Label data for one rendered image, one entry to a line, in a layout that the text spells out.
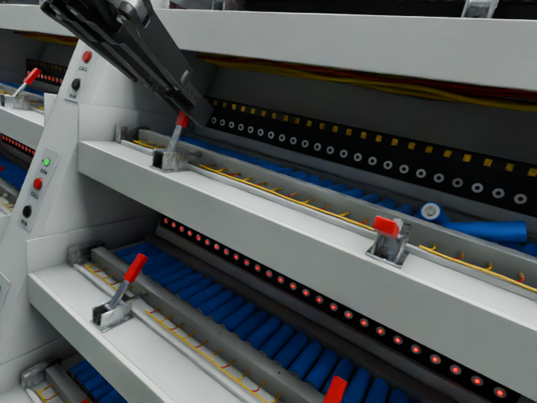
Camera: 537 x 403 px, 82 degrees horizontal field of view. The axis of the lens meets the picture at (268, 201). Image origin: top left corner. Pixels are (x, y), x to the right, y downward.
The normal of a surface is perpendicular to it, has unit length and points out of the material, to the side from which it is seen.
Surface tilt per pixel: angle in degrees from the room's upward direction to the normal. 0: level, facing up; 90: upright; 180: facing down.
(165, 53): 92
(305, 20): 109
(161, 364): 19
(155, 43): 92
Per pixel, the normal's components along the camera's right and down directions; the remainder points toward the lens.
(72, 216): 0.83, 0.31
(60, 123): -0.44, -0.17
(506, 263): -0.55, 0.14
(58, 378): 0.19, -0.94
